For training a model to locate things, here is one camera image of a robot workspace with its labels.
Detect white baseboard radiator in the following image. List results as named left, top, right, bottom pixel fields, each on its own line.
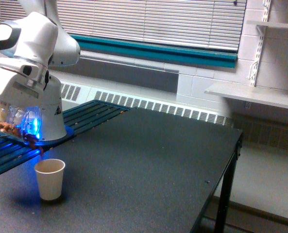
left=0, top=67, right=234, bottom=127

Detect white paper cup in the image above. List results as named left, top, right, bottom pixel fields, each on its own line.
left=34, top=159, right=66, bottom=201

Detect clear plastic cup with nuts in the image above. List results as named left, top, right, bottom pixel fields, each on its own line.
left=0, top=105, right=44, bottom=155

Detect teal slatted rail platform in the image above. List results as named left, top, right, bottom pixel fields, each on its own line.
left=0, top=100, right=130, bottom=175

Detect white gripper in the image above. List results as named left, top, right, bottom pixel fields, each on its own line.
left=0, top=57, right=48, bottom=121

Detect white window blinds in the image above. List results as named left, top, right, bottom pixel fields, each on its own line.
left=0, top=0, right=247, bottom=52

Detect white wall shelf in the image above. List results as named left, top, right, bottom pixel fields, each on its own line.
left=247, top=20, right=288, bottom=29
left=204, top=82, right=288, bottom=109

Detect white lower wall shelf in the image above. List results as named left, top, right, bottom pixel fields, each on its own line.
left=204, top=82, right=288, bottom=109

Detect white upper wall shelf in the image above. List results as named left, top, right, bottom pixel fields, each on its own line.
left=247, top=20, right=288, bottom=29

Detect black table leg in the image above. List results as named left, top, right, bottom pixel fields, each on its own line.
left=214, top=136, right=243, bottom=233

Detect teal window sill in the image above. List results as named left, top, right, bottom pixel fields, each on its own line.
left=0, top=23, right=238, bottom=69

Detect white shelf bracket rail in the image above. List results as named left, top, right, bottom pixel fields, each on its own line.
left=248, top=0, right=271, bottom=87

